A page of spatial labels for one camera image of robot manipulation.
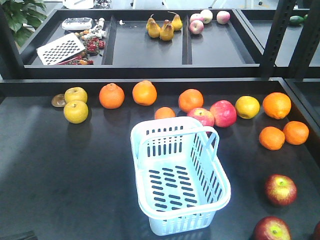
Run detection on yellow green apple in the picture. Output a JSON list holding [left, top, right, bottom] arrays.
[[235, 95, 260, 120]]

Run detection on black shelf upright post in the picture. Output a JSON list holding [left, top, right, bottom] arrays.
[[259, 0, 296, 80]]

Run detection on mandarin right of pair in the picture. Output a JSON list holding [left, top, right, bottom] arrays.
[[283, 121, 310, 145]]

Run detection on rear yellow asian pear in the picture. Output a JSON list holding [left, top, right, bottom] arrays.
[[64, 86, 88, 103]]

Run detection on black wooden produce display stand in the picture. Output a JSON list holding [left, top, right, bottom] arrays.
[[0, 79, 320, 240]]

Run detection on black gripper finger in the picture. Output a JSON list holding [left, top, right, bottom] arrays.
[[0, 231, 38, 240]]

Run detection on brown pear left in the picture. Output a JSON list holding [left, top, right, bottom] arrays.
[[145, 14, 155, 31]]

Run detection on knobbed orange left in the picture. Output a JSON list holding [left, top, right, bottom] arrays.
[[99, 83, 125, 109]]

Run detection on pink apple front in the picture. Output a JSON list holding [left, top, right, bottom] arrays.
[[189, 19, 204, 35]]

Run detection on pink apple right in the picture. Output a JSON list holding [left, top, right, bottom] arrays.
[[216, 10, 231, 25]]

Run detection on red apple with stem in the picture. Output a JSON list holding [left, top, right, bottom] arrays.
[[187, 107, 215, 127]]

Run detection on pink apple back middle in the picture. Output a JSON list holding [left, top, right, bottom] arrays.
[[200, 9, 213, 24]]

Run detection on small mandarin front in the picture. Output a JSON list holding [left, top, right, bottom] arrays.
[[154, 106, 176, 120]]

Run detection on avocado far left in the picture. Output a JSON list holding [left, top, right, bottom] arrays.
[[289, 15, 305, 26]]

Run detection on pink apple back left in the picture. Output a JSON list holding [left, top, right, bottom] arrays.
[[189, 13, 204, 22]]

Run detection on white device box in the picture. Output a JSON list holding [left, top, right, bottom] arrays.
[[61, 17, 93, 31]]

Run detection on mandarin of pair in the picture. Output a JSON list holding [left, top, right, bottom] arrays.
[[258, 126, 285, 151], [283, 121, 310, 145]]

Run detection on large orange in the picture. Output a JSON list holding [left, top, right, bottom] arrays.
[[262, 92, 292, 120], [132, 80, 158, 106]]

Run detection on white plastic fittings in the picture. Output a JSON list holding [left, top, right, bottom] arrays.
[[81, 17, 107, 40]]

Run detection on brown pear front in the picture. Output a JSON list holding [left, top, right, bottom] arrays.
[[147, 21, 161, 39]]

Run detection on plain red apple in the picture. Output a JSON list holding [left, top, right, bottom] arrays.
[[209, 100, 237, 128]]

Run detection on dark red apple lowest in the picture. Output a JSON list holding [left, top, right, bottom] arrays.
[[253, 216, 292, 240]]

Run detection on mandarin left of pair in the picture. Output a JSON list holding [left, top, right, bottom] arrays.
[[258, 126, 285, 151]]

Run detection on pile of red strawberries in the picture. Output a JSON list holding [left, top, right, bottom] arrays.
[[57, 29, 107, 65]]

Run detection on brown pear long stem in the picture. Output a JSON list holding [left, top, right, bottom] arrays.
[[168, 11, 183, 32]]

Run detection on red yellow apple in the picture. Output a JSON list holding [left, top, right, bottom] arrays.
[[264, 174, 298, 207]]

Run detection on yellow asian pear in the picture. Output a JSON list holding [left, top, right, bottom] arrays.
[[63, 100, 89, 124], [64, 86, 88, 103]]

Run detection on pink apple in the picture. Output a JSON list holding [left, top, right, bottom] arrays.
[[216, 10, 231, 25], [189, 19, 204, 35], [200, 9, 213, 24], [189, 13, 204, 22]]

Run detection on front yellow asian pear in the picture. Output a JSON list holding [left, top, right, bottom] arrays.
[[63, 100, 89, 124]]

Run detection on large orange right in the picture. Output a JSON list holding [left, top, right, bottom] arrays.
[[262, 92, 292, 120]]

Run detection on brown pear middle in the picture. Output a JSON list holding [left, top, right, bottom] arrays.
[[159, 19, 174, 41]]

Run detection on orange behind red apples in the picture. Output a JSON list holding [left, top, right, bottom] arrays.
[[178, 88, 204, 113]]

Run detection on white perforated tray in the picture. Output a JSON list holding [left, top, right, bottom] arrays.
[[36, 33, 86, 66]]

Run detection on light blue plastic basket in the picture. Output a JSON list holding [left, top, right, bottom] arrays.
[[130, 116, 231, 236]]

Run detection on potted green plant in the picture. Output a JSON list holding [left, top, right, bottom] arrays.
[[0, 0, 47, 47]]

